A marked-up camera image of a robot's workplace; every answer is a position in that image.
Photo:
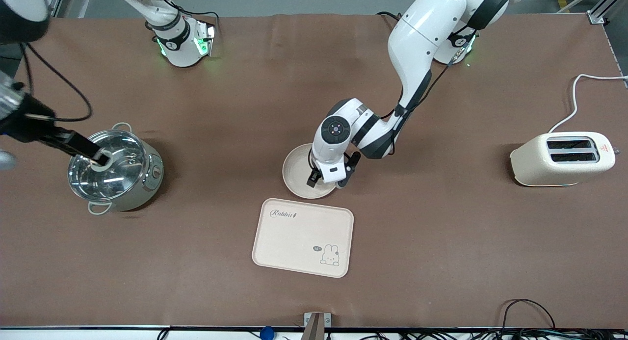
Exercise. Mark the metal bracket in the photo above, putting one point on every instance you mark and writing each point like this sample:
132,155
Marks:
316,325

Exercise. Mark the cream round plate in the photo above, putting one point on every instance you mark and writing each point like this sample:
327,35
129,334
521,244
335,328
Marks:
297,173

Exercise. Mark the steel electric cooking pot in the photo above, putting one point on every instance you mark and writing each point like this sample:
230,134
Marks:
142,193

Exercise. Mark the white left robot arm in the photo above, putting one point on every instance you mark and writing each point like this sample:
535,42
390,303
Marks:
422,36

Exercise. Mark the cream two-slot toaster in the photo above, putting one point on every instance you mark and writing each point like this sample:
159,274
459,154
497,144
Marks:
539,168

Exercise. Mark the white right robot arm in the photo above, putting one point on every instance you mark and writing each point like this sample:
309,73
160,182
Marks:
171,40

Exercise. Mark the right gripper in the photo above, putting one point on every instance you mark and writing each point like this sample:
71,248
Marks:
25,125

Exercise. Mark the blue round knob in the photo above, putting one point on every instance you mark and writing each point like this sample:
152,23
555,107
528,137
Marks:
266,333

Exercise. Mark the glass pot lid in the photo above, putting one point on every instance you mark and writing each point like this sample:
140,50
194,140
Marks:
122,180

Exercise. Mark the cream rabbit-print tray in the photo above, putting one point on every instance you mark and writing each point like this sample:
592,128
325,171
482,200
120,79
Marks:
294,242

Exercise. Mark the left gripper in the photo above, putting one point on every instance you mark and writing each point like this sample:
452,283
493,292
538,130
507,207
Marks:
312,177

